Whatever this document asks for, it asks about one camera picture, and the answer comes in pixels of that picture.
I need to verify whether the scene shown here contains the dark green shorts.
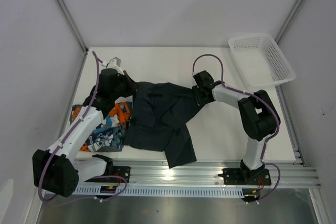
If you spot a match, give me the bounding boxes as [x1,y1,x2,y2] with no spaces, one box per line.
[124,82,201,168]

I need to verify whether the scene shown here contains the colourful patterned shorts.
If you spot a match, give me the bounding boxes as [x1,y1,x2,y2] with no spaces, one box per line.
[80,101,132,152]

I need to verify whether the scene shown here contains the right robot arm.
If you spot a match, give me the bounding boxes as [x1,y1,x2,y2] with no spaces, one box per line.
[192,71,280,184]

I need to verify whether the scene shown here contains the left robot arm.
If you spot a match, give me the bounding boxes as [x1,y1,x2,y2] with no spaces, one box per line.
[32,67,134,197]

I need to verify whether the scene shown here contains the white plastic basket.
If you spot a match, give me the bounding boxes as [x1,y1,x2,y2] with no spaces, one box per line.
[228,33,296,89]

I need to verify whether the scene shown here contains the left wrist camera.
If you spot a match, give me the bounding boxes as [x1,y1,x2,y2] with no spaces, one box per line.
[101,57,124,75]

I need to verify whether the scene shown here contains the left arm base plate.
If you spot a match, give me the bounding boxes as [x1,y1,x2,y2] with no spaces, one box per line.
[86,166,131,184]

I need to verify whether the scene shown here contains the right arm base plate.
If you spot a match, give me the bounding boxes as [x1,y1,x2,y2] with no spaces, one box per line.
[217,167,271,186]

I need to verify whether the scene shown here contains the slotted cable duct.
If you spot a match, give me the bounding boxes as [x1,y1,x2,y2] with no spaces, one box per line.
[72,185,244,198]

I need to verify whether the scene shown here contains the aluminium rail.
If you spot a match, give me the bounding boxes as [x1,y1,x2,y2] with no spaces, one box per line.
[35,158,322,189]

